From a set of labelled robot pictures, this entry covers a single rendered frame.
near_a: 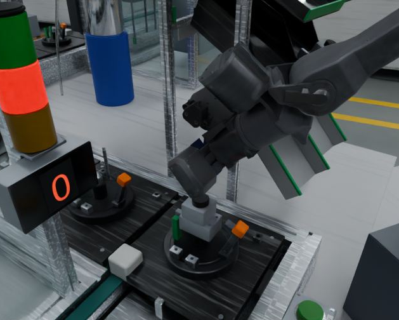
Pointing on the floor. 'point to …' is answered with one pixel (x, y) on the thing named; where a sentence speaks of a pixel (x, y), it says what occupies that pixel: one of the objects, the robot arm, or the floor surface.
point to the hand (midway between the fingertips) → (199, 160)
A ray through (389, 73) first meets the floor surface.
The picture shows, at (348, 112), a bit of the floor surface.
